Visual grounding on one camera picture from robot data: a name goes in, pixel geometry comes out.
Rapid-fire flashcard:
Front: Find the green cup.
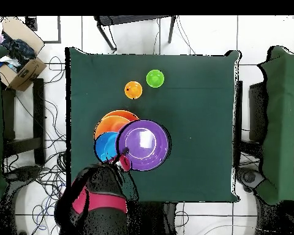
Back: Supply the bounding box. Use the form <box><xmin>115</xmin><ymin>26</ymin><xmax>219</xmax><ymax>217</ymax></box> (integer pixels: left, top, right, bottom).
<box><xmin>146</xmin><ymin>69</ymin><xmax>165</xmax><ymax>88</ymax></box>

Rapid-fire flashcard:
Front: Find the black bench frame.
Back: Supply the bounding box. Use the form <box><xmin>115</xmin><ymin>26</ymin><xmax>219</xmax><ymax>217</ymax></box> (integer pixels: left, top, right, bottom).
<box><xmin>1</xmin><ymin>78</ymin><xmax>47</xmax><ymax>166</ymax></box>

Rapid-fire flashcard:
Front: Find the black pedestal foot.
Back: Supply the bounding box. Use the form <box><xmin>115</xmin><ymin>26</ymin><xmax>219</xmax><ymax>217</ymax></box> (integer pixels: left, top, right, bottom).
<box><xmin>3</xmin><ymin>165</ymin><xmax>42</xmax><ymax>183</ymax></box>
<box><xmin>236</xmin><ymin>166</ymin><xmax>266</xmax><ymax>193</ymax></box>

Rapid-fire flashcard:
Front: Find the dark blue cloth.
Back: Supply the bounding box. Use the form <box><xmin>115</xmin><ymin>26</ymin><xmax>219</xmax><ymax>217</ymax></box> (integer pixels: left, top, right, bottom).
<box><xmin>1</xmin><ymin>34</ymin><xmax>36</xmax><ymax>67</ymax></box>

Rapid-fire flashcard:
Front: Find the orange cup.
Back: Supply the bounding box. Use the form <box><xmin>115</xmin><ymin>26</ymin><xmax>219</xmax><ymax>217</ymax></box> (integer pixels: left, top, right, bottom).
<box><xmin>124</xmin><ymin>81</ymin><xmax>143</xmax><ymax>100</ymax></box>

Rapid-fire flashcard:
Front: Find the black square floor frame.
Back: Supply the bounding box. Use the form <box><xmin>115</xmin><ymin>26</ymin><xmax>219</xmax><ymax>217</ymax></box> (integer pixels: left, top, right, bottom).
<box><xmin>24</xmin><ymin>15</ymin><xmax>62</xmax><ymax>44</ymax></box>

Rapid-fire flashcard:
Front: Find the cardboard box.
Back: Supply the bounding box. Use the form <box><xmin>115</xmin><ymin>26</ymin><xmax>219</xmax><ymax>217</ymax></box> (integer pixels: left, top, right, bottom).
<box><xmin>0</xmin><ymin>16</ymin><xmax>48</xmax><ymax>92</ymax></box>

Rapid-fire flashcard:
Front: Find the tangle of black cables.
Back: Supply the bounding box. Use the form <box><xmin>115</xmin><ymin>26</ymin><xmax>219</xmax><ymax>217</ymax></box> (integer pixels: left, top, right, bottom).
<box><xmin>4</xmin><ymin>55</ymin><xmax>72</xmax><ymax>235</ymax></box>

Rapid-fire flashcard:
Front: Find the black equipment case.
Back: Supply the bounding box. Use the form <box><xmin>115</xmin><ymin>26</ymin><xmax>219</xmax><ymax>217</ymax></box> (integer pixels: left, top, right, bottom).
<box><xmin>248</xmin><ymin>81</ymin><xmax>269</xmax><ymax>144</ymax></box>

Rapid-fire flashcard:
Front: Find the blue ribbed-bottom bowl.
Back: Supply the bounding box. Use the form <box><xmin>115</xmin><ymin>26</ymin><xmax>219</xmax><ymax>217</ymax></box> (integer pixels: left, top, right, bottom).
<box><xmin>94</xmin><ymin>131</ymin><xmax>120</xmax><ymax>163</ymax></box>

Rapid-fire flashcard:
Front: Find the black metal chair frame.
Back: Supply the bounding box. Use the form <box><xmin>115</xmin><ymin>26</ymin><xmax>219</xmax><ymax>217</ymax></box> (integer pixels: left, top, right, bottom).
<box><xmin>93</xmin><ymin>15</ymin><xmax>176</xmax><ymax>51</ymax></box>

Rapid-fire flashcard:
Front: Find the dark green tablecloth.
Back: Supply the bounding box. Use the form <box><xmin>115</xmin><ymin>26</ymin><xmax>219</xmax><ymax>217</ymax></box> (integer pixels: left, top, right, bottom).
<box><xmin>64</xmin><ymin>47</ymin><xmax>242</xmax><ymax>204</ymax></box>

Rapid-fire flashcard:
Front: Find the large purple bowl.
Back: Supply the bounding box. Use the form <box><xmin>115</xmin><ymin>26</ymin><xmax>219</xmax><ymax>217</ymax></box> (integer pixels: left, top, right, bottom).
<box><xmin>116</xmin><ymin>119</ymin><xmax>172</xmax><ymax>172</ymax></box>

